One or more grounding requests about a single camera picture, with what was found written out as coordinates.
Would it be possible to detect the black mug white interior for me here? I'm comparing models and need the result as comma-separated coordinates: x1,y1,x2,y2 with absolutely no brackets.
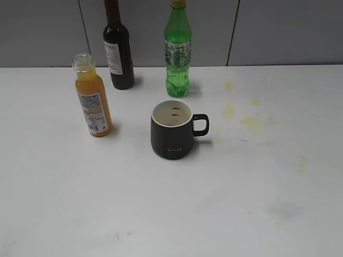
151,100,210,160

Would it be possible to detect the orange juice bottle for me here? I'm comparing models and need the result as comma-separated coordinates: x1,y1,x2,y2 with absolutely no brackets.
72,53,113,138

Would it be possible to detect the green soda bottle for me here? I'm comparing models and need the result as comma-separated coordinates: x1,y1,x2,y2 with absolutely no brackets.
164,1,192,97

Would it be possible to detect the dark red wine bottle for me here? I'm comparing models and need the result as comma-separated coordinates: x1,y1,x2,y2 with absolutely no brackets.
103,1,135,90

